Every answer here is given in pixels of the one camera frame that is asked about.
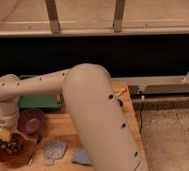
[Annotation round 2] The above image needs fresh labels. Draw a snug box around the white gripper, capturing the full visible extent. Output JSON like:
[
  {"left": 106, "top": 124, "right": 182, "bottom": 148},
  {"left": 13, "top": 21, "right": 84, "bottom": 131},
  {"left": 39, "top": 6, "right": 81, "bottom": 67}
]
[{"left": 0, "top": 100, "right": 19, "bottom": 142}]

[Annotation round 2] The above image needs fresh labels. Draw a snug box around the dark red grape bunch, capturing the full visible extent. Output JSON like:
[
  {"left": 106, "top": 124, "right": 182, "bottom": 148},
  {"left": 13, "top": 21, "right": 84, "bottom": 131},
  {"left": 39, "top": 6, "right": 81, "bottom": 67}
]
[{"left": 0, "top": 134, "right": 22, "bottom": 155}]

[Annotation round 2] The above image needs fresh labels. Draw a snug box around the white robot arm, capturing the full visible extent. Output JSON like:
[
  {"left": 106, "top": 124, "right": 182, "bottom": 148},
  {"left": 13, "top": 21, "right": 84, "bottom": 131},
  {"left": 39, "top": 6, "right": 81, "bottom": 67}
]
[{"left": 0, "top": 64, "right": 148, "bottom": 171}]

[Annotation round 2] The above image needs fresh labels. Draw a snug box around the purple bowl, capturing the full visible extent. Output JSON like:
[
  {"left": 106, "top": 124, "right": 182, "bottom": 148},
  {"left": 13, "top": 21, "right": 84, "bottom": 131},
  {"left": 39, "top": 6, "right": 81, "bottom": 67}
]
[{"left": 17, "top": 108, "right": 44, "bottom": 134}]

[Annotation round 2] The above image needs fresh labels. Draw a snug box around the red bowl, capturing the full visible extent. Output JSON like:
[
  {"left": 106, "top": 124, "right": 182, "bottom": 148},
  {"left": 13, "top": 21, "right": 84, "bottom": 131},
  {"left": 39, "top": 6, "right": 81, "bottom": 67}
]
[{"left": 0, "top": 132, "right": 29, "bottom": 164}]

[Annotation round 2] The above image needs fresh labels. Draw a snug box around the metal spoon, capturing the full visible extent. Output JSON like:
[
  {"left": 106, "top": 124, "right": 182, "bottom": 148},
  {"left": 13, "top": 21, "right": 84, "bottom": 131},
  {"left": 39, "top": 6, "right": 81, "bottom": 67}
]
[{"left": 27, "top": 135, "right": 42, "bottom": 167}]

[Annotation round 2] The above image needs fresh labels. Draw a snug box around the grey blue cloth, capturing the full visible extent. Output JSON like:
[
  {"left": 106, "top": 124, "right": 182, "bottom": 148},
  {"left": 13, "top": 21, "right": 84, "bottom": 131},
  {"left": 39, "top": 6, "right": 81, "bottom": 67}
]
[{"left": 44, "top": 139, "right": 67, "bottom": 165}]

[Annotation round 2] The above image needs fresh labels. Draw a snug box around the green plastic tray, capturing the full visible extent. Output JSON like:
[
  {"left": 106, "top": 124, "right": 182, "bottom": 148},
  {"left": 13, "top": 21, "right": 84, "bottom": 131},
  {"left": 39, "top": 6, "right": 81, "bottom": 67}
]
[{"left": 17, "top": 74, "right": 65, "bottom": 111}]

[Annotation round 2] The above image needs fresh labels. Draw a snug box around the orange carrot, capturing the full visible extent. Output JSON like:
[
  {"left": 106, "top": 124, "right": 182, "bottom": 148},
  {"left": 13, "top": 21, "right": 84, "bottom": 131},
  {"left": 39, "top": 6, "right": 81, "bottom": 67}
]
[{"left": 56, "top": 95, "right": 61, "bottom": 103}]

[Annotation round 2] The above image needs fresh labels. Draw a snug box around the blue sponge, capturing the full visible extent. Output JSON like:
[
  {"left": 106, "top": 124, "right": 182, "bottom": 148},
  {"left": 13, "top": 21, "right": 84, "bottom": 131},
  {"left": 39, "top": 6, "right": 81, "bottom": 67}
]
[{"left": 72, "top": 148, "right": 91, "bottom": 166}]

